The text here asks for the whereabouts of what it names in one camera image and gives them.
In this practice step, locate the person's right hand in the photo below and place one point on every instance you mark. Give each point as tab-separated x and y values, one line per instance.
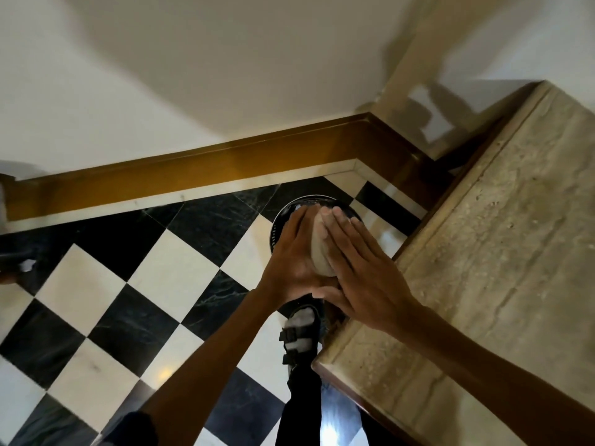
372	287

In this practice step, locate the person's left hand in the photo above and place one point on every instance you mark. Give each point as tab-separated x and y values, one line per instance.
288	269

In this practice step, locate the person's left fingers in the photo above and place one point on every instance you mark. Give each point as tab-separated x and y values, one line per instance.
297	232

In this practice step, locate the person's right thumb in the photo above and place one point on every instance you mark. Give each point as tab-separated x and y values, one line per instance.
332	299

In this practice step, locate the person's right middle finger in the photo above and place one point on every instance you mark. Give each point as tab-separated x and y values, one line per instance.
349	236

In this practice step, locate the person's right little finger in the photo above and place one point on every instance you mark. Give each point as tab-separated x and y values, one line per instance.
377	246

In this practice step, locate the white dough ball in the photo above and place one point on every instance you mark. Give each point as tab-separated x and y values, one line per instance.
320	255

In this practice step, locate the person's left forearm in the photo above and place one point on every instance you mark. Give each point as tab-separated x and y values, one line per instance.
209	366

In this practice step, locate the person's right forearm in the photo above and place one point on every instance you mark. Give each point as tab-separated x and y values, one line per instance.
488	380

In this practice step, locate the round black waste bin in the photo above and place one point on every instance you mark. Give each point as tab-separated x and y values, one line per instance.
280	222

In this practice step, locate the grey sock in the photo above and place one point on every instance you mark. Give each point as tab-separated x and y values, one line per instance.
302	320

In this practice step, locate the brown wooden skirting board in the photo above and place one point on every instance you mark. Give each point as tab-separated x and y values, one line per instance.
209	169

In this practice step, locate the person's black trouser leg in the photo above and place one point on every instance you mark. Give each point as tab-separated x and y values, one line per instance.
300	408

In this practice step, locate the person's black sleeve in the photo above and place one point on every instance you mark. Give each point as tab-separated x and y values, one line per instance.
130	429

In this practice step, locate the small white paper scrap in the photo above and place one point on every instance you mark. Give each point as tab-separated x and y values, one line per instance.
27	265

